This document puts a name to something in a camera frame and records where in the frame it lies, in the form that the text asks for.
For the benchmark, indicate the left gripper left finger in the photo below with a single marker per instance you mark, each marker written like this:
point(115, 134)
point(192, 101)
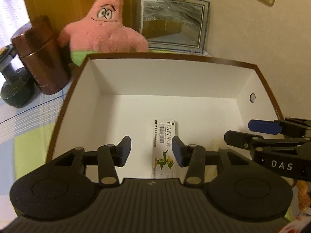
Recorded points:
point(109, 157)

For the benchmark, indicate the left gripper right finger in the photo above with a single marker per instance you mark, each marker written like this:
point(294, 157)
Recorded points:
point(193, 157)

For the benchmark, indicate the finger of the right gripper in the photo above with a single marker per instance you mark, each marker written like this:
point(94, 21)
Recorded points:
point(264, 126)
point(251, 141)

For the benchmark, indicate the green white medicine box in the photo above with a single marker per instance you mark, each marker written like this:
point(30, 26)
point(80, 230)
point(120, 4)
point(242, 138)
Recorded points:
point(164, 164)

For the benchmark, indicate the person's right hand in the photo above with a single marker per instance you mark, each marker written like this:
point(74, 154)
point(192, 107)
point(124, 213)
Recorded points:
point(303, 195)

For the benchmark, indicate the brown cardboard storage box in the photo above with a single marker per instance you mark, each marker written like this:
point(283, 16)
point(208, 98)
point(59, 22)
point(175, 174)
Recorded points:
point(240, 89)

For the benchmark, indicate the dark green glass humidifier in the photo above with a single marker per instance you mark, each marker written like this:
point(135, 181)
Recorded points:
point(18, 86)

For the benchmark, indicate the pink starfish plush toy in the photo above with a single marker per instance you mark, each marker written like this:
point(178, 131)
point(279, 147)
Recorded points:
point(101, 31)

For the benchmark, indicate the brown metal canister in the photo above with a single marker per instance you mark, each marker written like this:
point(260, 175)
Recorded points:
point(37, 47)

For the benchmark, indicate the framed sand picture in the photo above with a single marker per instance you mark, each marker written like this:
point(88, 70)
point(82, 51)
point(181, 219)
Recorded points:
point(174, 26)

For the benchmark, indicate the sheer purple curtain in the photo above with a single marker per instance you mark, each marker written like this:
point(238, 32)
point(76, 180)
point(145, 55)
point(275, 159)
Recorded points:
point(13, 16)

